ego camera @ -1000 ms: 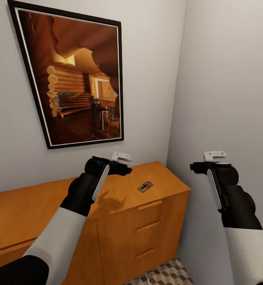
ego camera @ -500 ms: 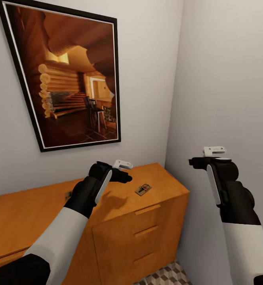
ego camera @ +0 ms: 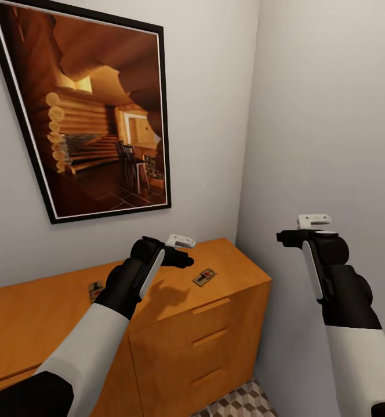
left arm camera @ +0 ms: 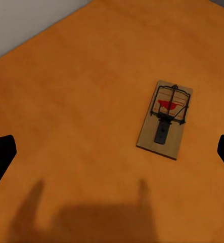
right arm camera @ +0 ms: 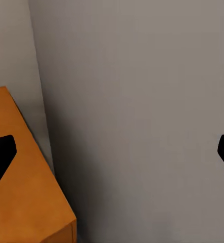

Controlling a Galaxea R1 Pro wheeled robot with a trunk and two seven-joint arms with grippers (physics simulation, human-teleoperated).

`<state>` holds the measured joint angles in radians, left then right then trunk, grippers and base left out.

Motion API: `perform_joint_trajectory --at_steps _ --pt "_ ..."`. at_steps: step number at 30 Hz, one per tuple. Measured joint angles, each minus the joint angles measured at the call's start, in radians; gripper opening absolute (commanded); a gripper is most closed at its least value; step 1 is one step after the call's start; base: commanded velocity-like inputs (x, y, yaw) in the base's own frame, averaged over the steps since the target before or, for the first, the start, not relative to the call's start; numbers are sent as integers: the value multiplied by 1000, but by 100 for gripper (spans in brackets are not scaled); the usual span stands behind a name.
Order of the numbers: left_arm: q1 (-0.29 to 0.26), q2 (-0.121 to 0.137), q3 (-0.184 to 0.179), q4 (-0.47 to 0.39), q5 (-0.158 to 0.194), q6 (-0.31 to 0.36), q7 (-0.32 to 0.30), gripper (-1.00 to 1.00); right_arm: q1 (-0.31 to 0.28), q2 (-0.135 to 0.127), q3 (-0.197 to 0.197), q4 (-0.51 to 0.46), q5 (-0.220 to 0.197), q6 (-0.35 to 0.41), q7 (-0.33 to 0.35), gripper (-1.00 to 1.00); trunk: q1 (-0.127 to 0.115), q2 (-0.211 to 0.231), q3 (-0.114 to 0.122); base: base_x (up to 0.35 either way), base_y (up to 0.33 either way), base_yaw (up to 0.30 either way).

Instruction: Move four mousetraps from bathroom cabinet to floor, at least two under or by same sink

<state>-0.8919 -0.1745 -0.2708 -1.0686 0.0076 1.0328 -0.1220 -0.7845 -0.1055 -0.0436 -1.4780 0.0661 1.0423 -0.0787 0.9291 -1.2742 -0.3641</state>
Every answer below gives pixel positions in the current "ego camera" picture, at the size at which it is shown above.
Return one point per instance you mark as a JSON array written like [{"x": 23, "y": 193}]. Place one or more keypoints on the picture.
[{"x": 89, "y": 91}]

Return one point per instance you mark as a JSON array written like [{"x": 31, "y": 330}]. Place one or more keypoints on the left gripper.
[{"x": 179, "y": 259}]

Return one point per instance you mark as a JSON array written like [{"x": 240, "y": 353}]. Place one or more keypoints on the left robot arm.
[{"x": 69, "y": 382}]

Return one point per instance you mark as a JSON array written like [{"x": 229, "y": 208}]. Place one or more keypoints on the cabinet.
[{"x": 185, "y": 345}]

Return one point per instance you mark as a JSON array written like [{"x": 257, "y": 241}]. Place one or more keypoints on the mousetrap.
[
  {"x": 204, "y": 277},
  {"x": 95, "y": 289}
]

